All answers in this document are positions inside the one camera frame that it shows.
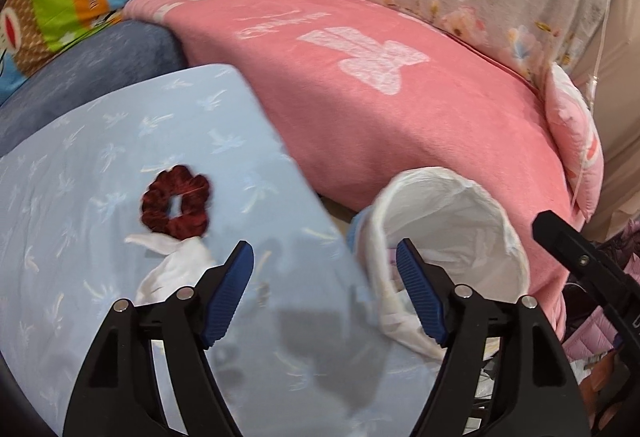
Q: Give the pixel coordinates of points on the pink plush blanket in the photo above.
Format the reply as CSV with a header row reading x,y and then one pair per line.
x,y
350,117

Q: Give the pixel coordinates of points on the pink puffy jacket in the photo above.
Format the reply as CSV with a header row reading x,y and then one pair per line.
x,y
590,332

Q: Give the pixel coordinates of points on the dark red velvet scrunchie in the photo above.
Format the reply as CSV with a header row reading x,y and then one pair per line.
x,y
155,212

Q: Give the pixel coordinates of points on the bin with white liner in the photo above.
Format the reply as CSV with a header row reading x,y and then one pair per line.
x,y
450,207

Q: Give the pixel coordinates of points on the blue-grey plush pillow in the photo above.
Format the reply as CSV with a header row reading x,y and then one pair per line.
x,y
100,62

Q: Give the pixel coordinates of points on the small pink printed pillow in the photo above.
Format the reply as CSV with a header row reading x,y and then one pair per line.
x,y
575,127

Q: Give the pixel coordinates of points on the light blue patterned board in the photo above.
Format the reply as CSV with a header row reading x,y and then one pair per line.
x,y
100,142

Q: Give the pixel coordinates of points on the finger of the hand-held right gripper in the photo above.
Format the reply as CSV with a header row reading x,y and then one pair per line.
x,y
575,252

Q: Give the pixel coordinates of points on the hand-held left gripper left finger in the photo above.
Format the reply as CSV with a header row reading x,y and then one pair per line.
x,y
230,292

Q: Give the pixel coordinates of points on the white tissue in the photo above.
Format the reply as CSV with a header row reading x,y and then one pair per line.
x,y
175,262

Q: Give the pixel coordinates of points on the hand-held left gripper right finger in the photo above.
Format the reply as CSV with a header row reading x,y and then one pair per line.
x,y
420,297

